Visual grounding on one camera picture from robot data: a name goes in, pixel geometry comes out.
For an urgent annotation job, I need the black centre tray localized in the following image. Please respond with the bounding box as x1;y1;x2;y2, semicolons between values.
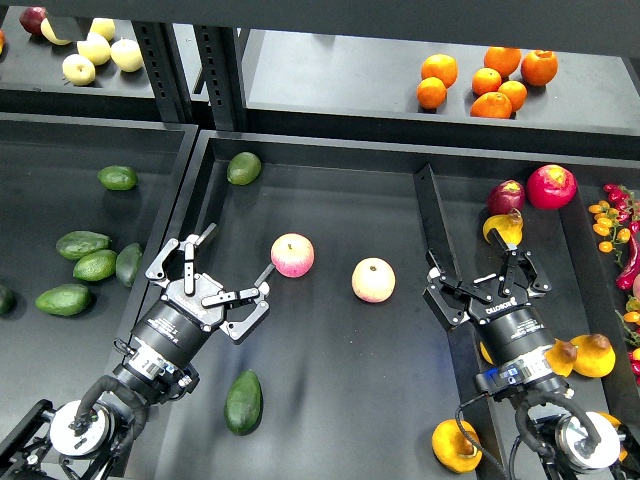
124;131;639;479

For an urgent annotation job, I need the pale yellow apple right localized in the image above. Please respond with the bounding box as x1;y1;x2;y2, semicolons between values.
111;38;144;73

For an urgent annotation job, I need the orange bottom front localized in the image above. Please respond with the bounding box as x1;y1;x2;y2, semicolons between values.
470;91;512;119

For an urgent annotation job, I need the green avocado lower left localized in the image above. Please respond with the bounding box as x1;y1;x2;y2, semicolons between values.
35;283;92;316

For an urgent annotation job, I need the green avocado upper cluster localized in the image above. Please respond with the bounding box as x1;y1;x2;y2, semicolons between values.
55;230;112;260

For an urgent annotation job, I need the dark green avocado upright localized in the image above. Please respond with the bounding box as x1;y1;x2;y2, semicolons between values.
115;243;143;288

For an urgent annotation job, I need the black tray divider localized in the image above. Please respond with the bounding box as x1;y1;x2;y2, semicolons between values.
414;165;505;479

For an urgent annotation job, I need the orange centre small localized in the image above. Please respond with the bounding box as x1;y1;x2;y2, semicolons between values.
471;67;502;96

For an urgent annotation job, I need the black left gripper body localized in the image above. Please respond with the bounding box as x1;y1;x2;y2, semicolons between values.
132;274;226;352

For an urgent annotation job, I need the orange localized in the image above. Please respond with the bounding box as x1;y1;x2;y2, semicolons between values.
421;54;458;88
484;46;522;78
416;77;447;110
520;50;559;87
470;91;512;119

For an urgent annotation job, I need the pale yellow apple middle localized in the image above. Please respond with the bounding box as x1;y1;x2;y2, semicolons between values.
76;32;111;66

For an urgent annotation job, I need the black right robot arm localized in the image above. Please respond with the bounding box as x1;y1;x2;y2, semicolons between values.
423;229;639;479

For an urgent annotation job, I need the orange small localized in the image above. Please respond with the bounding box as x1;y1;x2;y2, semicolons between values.
498;80;528;113
471;67;502;96

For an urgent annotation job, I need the orange top left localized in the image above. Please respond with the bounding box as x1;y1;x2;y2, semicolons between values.
421;54;458;88

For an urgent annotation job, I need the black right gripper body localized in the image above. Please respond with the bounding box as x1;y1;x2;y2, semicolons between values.
467;297;555;364

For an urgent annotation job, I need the black left tray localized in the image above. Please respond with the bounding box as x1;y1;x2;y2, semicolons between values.
1;113;197;433

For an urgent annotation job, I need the bright red apple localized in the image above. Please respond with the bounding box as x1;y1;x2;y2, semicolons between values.
525;164;578;210

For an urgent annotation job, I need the green avocado cluster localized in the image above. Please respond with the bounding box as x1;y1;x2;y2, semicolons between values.
73;249;117;282
55;230;112;260

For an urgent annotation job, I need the red chili pepper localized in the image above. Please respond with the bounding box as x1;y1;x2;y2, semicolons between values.
615;236;639;291

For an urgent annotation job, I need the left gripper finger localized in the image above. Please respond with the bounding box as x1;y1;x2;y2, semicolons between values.
145;223;219;295
200;263;275;345

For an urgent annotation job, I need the green avocado far left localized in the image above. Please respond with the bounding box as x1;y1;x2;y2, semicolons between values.
97;165;138;191

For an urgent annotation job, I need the dark red apple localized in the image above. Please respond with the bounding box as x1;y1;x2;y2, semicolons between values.
487;180;526;215

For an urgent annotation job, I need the orange top middle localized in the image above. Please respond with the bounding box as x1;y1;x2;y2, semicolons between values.
484;46;522;78

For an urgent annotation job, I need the pink red apple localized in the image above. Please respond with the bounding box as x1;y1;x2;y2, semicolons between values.
270;233;315;278

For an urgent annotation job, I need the light green avocado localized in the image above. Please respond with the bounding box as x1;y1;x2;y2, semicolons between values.
227;152;262;186

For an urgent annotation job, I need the black shelf upright post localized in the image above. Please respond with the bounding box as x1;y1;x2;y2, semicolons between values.
193;25;248;132

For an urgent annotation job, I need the dark avocado at edge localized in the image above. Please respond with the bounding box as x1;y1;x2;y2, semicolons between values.
0;284;15;315

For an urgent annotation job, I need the orange right small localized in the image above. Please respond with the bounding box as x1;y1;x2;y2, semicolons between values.
498;80;528;113

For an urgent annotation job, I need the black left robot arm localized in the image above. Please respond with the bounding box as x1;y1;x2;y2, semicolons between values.
1;224;275;479

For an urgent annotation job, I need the black tray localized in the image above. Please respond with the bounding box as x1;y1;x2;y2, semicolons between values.
1;113;197;433
124;131;639;479

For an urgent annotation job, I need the yellow pear brown stem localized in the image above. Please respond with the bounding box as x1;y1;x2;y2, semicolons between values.
431;419;483;474

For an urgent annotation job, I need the orange top right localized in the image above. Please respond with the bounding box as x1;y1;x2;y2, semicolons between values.
520;50;559;87

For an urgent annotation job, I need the orange lower left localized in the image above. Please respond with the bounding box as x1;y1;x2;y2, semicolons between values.
416;77;447;110

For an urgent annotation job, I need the dark green avocado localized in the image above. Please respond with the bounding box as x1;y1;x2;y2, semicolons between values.
115;243;143;288
224;369;262;435

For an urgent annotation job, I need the green avocado middle cluster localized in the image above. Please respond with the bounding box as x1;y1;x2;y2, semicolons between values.
73;249;117;282

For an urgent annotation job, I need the cherry tomato vine bunch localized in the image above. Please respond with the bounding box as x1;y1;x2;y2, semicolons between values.
588;183;639;267

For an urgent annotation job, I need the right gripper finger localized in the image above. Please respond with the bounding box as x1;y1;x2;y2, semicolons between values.
423;249;494;331
488;228;552;299

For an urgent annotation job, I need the pale yellow pink apple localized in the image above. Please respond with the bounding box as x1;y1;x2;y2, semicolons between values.
351;257;396;303

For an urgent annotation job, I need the pale yellow apple back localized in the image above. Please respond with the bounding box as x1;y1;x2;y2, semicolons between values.
89;17;116;42

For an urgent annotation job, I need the pale yellow apple front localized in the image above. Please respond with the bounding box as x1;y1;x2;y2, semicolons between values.
62;54;96;86

